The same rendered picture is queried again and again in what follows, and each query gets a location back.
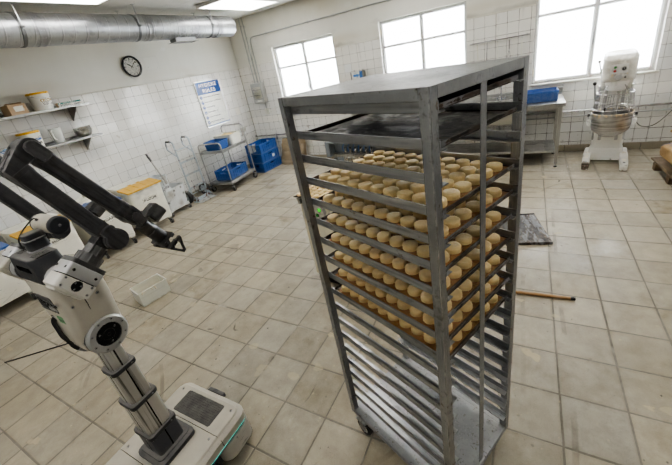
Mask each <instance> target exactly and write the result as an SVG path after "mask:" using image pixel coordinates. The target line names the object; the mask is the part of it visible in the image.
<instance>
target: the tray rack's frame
mask: <svg viewBox="0 0 672 465"><path fill-rule="evenodd" d="M529 57H530V55H525V56H519V57H518V56H517V57H509V58H501V59H493V60H486V61H478V62H470V63H462V64H454V65H446V66H438V67H430V68H423V69H415V70H407V71H399V72H391V73H383V74H376V75H372V76H365V77H361V78H357V79H353V80H349V81H345V82H341V83H337V84H333V85H329V86H325V87H321V88H317V89H313V90H309V91H305V92H301V93H297V94H292V95H288V96H287V97H283V98H282V101H283V106H284V107H287V106H313V105H340V104H366V103H392V102H418V101H419V115H420V130H421V144H422V158H423V172H424V186H425V200H426V214H427V228H428V242H429V256H430V270H431V284H432V298H433V312H434V326H435V340H436V354H437V368H438V377H437V376H435V375H434V374H433V373H431V372H430V371H428V370H427V369H425V368H424V367H422V366H421V365H419V364H418V363H416V362H415V361H413V360H412V359H410V358H408V359H405V358H404V357H403V358H402V360H403V361H405V362H406V363H408V364H409V365H411V366H412V367H413V368H415V369H416V370H418V371H419V372H421V373H422V374H424V375H425V376H426V377H428V378H429V379H431V380H432V381H434V382H435V383H436V384H438V385H439V394H438V393H437V392H435V391H434V390H432V389H431V388H430V387H428V386H427V385H425V384H424V383H423V382H421V381H420V380H419V379H417V378H416V377H414V376H413V375H412V374H410V373H409V372H407V371H406V370H405V369H403V368H402V367H400V366H399V365H398V364H395V365H394V366H393V367H394V368H395V369H397V370H398V371H399V372H401V373H402V374H403V375H405V376H406V377H408V378H409V379H410V380H412V381H413V382H414V383H416V384H417V385H418V386H420V387H421V388H422V389H424V390H425V391H427V392H428V393H429V394H431V395H432V396H433V397H435V398H436V399H437V400H439V401H440V410H441V411H440V410H439V409H437V408H436V407H435V406H434V405H432V404H431V403H430V402H428V401H427V400H426V399H424V398H423V397H422V396H420V395H419V394H418V393H416V392H415V391H414V390H412V389H411V388H410V387H409V386H407V385H406V384H405V383H403V382H402V381H401V380H399V379H398V378H397V377H395V376H394V375H393V374H391V373H390V372H389V371H388V372H387V373H386V374H387V375H388V376H389V377H390V378H392V379H393V380H394V381H396V382H397V383H398V384H400V385H401V386H402V387H403V388H405V389H406V390H407V391H409V392H410V393H411V394H412V395H414V396H415V397H416V398H418V399H419V400H420V401H421V402H423V403H424V404H425V405H427V406H428V407H429V408H431V409H432V410H433V411H434V412H436V413H437V414H438V415H440V416H441V424H442V426H441V425H440V424H438V423H437V422H436V421H434V420H433V419H432V418H431V417H429V416H428V415H427V414H426V413H424V412H423V411H422V410H421V409H419V408H418V407H417V406H416V405H414V404H413V403H412V402H411V401H409V400H408V399H407V398H406V397H404V396H403V395H402V394H401V393H399V392H398V391H397V390H396V389H394V388H393V387H392V386H391V385H389V384H388V383H387V382H386V381H384V380H383V379H382V378H381V379H380V381H381V382H382V383H383V384H385V385H386V386H387V387H388V388H389V389H391V390H392V391H393V392H394V393H396V394H397V395H398V396H399V397H401V398H402V399H403V400H404V401H406V402H407V403H408V404H409V405H410V406H412V407H413V408H414V409H415V410H417V411H418V412H419V413H420V414H422V415H423V416H424V417H425V418H427V419H428V420H429V421H430V422H431V423H433V424H434V425H435V426H436V427H438V428H439V429H440V430H441V431H442V438H443V441H442V440H441V439H440V438H439V437H438V436H436V435H435V434H434V433H433V432H432V431H430V430H429V429H428V428H427V427H426V426H424V425H423V424H422V423H421V422H420V421H418V420H417V419H416V418H415V417H414V416H412V415H411V414H410V413H409V412H408V411H406V410H405V409H404V408H403V407H402V406H400V405H399V404H398V403H397V402H396V401H394V400H393V399H392V398H391V397H390V396H388V395H387V394H386V393H385V392H384V391H382V390H381V389H380V388H379V387H378V386H376V385H375V384H374V385H373V386H374V387H375V388H376V389H377V390H379V391H380V392H381V393H382V394H383V395H385V396H386V397H387V398H388V399H389V400H391V401H392V402H393V403H394V404H395V405H396V406H398V407H399V408H400V409H401V410H402V411H404V412H405V413H406V414H407V415H408V416H410V417H411V418H412V419H413V420H414V421H415V422H417V423H418V424H419V425H420V426H421V427H423V428H424V429H425V430H426V431H427V432H428V433H430V434H431V435H432V436H433V437H434V438H436V439H437V440H438V441H439V442H440V443H442V444H443V452H444V454H443V453H441V452H440V451H439V450H438V449H437V448H436V447H435V446H433V445H432V444H431V443H430V442H429V441H428V440H426V439H425V438H424V437H423V436H422V435H421V434H420V433H418V432H417V431H416V430H415V429H414V428H413V427H411V426H410V425H409V424H408V423H407V422H406V421H405V420H403V419H402V418H401V417H400V416H399V415H398V414H396V413H395V412H394V411H393V410H392V409H391V408H390V407H388V406H387V405H386V404H385V403H384V402H383V401H381V400H380V399H379V398H378V397H377V396H376V395H374V394H373V393H372V392H371V391H370V390H368V392H369V393H370V394H372V395H373V396H374V397H375V398H376V399H377V400H378V401H380V402H381V403H382V404H383V405H384V406H385V407H387V408H388V409H389V410H390V411H391V412H392V413H393V414H395V415H396V416H397V417H398V418H399V419H400V420H401V421H403V422H404V423H405V424H406V425H407V426H408V427H409V428H411V429H412V430H413V431H414V432H415V433H416V434H417V435H419V436H420V437H421V438H422V439H423V440H424V441H425V442H427V443H428V444H429V445H430V446H431V447H432V448H433V449H435V450H436V451H437V452H438V453H439V454H440V455H441V456H443V457H444V465H483V464H484V462H485V461H486V459H487V458H488V456H489V455H490V453H491V452H492V450H493V449H494V447H495V446H496V444H497V442H498V441H499V439H500V438H501V436H502V435H503V433H504V432H505V430H506V429H507V427H508V417H509V400H510V383H511V365H512V348H513V331H514V314H515V297H516V280H517V263H518V246H519V228H520V211H521V194H522V177H523V160H524V143H525V126H526V109H527V92H528V74H529ZM519 69H525V70H524V80H522V81H520V82H514V85H513V101H523V107H522V112H520V113H518V114H512V131H521V141H519V142H518V143H511V157H510V158H514V159H520V163H519V168H518V169H517V170H516V171H513V170H510V181H509V184H514V185H518V194H516V195H515V196H509V205H508V208H512V209H517V217H516V218H515V219H514V220H508V229H507V230H509V231H513V232H516V238H515V240H514V241H513V242H512V243H510V242H507V252H511V253H514V254H515V257H514V261H513V262H512V263H511V264H509V263H507V264H506V271H507V272H509V273H512V274H514V275H513V281H512V282H511V283H510V284H508V283H506V284H505V290H506V291H509V292H511V293H513V294H512V300H511V301H510V302H509V303H508V302H506V301H504V308H506V309H508V310H511V311H512V313H511V318H510V319H509V320H506V319H504V325H506V326H508V327H510V328H511V332H510V334H509V336H508V337H505V336H503V341H505V342H507V343H509V344H510V349H509V350H508V352H507V353H505V352H503V351H502V356H504V357H506V358H508V359H509V364H508V366H507V367H506V368H504V367H503V366H502V370H503V371H504V372H506V373H508V379H507V380H506V382H503V381H502V380H501V384H503V385H504V386H506V387H508V388H507V393H506V394H505V396H503V395H502V394H501V397H502V398H503V399H505V400H507V405H506V406H505V408H504V409H503V408H501V407H500V409H501V410H502V411H504V412H505V413H506V418H505V419H504V421H502V420H500V419H499V418H497V417H496V416H494V415H493V414H491V413H490V412H489V411H487V410H486V409H484V329H485V234H486V139H487V81H488V80H490V79H493V78H496V77H499V76H502V75H505V74H508V73H510V72H513V71H516V70H519ZM479 83H480V357H479V405H478V404H477V403H475V402H474V401H472V400H471V399H469V398H468V397H466V396H465V395H463V394H462V393H461V392H459V391H458V390H456V389H455V388H453V387H452V386H451V369H450V348H449V328H448V307H447V287H446V266H445V246H444V225H443V204H442V184H441V163H440V143H439V122H438V102H437V98H439V97H442V96H445V95H448V94H451V93H454V92H456V91H459V90H462V89H465V88H468V87H471V86H473V85H476V84H479ZM452 395H454V396H455V397H456V398H457V399H456V400H455V401H454V403H453V404H452ZM357 402H358V408H357V409H356V410H355V413H356V415H357V416H356V417H355V418H356V419H357V420H358V421H359V424H360V427H361V428H362V429H363V430H364V431H365V432H366V428H365V426H366V425H368V426H369V427H370V428H371V429H372V430H373V431H374V432H375V433H376V434H377V435H378V436H379V437H380V438H381V439H382V440H383V441H384V442H385V443H386V444H387V445H388V446H389V447H390V448H391V449H392V450H393V451H394V452H395V453H396V454H397V455H398V456H399V457H400V458H401V459H402V460H403V461H404V462H405V463H406V464H407V465H429V464H428V463H427V462H426V461H425V460H424V459H423V458H422V457H420V456H419V455H418V454H417V453H416V452H415V451H414V450H413V449H412V448H411V447H410V446H409V445H408V444H406V443H405V442H404V441H403V440H402V439H401V438H400V437H399V436H398V435H397V434H396V433H395V432H393V431H392V430H391V429H390V428H389V427H388V426H387V425H386V424H385V423H384V422H383V421H382V420H381V419H379V418H378V417H377V416H376V415H375V414H374V413H373V412H372V411H371V410H370V409H369V408H368V407H366V406H365V405H364V404H363V403H362V402H361V401H360V400H358V401H357ZM453 411H454V412H455V413H456V414H458V415H457V416H456V418H455V419H454V420H453ZM453 426H454V427H455V428H456V429H458V431H457V433H456V434H455V435H454V431H453ZM366 433H367V432H366ZM454 441H455V442H456V443H457V444H459V446H458V447H457V448H456V450H455V451H454ZM455 455H456V456H457V457H458V458H459V460H458V462H457V463H456V464H455Z"/></svg>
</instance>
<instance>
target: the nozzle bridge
mask: <svg viewBox="0 0 672 465"><path fill-rule="evenodd" d="M324 143H325V148H326V154H327V157H332V156H334V159H336V160H343V161H344V157H362V156H364V155H367V154H366V153H365V147H367V152H368V154H369V153H371V152H370V151H371V147H372V149H373V152H374V151H376V147H375V146H370V151H369V146H368V145H365V146H364V145H359V151H360V147H361V149H362V154H360V152H359V151H358V145H357V144H354V146H353V144H349V146H348V144H347V143H336V142H324ZM343 144H344V145H343ZM342 146H343V150H344V147H346V150H347V147H348V150H349V147H351V150H352V153H351V154H350V151H348V150H347V153H346V154H345V151H343V150H342ZM354 147H356V149H357V154H355V151H353V150H354V149H355V148H354ZM363 147H364V150H363Z"/></svg>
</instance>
